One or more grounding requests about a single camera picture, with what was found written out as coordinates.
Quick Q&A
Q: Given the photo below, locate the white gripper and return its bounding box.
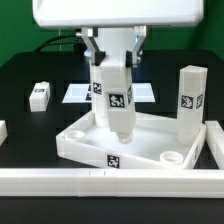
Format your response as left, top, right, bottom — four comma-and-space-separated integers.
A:
32, 0, 204, 68

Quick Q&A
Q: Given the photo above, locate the white fence block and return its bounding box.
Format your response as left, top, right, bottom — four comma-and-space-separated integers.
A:
0, 120, 7, 146
205, 121, 224, 170

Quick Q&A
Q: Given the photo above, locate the white left fence block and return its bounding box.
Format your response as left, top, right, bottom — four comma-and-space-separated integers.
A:
0, 120, 7, 146

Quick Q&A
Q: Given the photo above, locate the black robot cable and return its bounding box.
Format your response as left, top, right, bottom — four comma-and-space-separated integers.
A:
34, 28, 84, 53

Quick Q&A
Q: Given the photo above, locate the white right fence block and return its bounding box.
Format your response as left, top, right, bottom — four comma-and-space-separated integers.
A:
205, 121, 224, 170

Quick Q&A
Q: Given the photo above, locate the white marker base plate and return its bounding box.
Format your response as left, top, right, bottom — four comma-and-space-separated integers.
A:
63, 83, 155, 103

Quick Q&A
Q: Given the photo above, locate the white front fence rail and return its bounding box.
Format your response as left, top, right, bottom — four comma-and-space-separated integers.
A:
0, 168, 224, 198

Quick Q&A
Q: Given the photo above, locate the white desk top tray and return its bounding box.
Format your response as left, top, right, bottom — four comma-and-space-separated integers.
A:
56, 112, 206, 169

